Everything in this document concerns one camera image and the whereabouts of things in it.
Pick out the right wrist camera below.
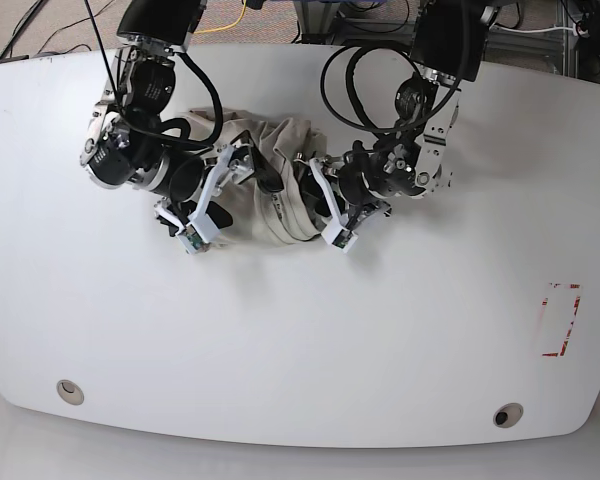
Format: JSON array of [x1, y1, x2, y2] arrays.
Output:
[[176, 224, 220, 255]]

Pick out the left table grommet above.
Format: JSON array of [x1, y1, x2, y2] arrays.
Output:
[[56, 380, 85, 406]]

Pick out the right table grommet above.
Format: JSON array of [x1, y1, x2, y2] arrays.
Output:
[[493, 403, 524, 429]]

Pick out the aluminium table leg frame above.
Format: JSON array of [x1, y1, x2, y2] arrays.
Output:
[[292, 1, 355, 45]]

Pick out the yellow cable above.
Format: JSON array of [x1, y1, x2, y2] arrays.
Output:
[[194, 0, 246, 35]]

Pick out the beige t-shirt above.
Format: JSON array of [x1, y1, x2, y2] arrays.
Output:
[[208, 110, 327, 249]]

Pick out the red tape marking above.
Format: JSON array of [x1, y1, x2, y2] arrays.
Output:
[[535, 283, 582, 358]]

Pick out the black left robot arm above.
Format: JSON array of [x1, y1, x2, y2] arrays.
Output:
[[299, 1, 498, 232]]

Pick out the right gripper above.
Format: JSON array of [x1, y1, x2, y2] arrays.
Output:
[[154, 142, 284, 235]]

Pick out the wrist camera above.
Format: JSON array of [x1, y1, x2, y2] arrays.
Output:
[[321, 223, 358, 253], [176, 224, 220, 255]]

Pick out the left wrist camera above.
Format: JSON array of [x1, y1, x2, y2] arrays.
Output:
[[321, 223, 358, 253]]

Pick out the table grommet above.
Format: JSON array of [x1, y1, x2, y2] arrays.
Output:
[[56, 380, 85, 406], [493, 403, 524, 429]]

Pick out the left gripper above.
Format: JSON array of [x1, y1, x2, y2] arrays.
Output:
[[293, 142, 395, 231]]

